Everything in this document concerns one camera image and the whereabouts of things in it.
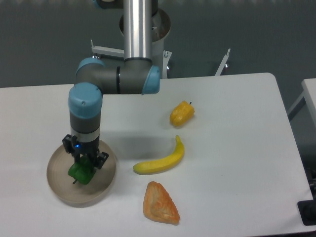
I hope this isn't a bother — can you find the orange pastry bread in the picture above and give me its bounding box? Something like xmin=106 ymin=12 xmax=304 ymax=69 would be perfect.
xmin=143 ymin=181 xmax=180 ymax=225

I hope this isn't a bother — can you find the green bell pepper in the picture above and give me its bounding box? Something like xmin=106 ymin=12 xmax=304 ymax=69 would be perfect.
xmin=68 ymin=156 xmax=96 ymax=185

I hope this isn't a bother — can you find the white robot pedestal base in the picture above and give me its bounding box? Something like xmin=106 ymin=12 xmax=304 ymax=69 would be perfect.
xmin=89 ymin=7 xmax=232 ymax=79

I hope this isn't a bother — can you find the black device at right edge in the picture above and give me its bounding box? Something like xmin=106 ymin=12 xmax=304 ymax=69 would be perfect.
xmin=297 ymin=199 xmax=316 ymax=226

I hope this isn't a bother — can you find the yellow banana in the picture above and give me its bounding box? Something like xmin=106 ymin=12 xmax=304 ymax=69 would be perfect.
xmin=133 ymin=135 xmax=185 ymax=175

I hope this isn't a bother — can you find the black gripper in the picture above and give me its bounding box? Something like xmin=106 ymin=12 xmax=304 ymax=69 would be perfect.
xmin=62 ymin=134 xmax=109 ymax=173

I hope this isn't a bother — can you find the white side table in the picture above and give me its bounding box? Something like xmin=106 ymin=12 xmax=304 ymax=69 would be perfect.
xmin=287 ymin=78 xmax=316 ymax=129

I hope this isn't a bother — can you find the yellow bell pepper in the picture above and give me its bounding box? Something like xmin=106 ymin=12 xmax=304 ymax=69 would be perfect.
xmin=169 ymin=101 xmax=195 ymax=126

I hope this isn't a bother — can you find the beige round plate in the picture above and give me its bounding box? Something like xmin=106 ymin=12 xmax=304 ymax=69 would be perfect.
xmin=46 ymin=141 xmax=116 ymax=207

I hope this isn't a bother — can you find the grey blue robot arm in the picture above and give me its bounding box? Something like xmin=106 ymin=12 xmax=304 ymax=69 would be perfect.
xmin=62 ymin=0 xmax=160 ymax=172

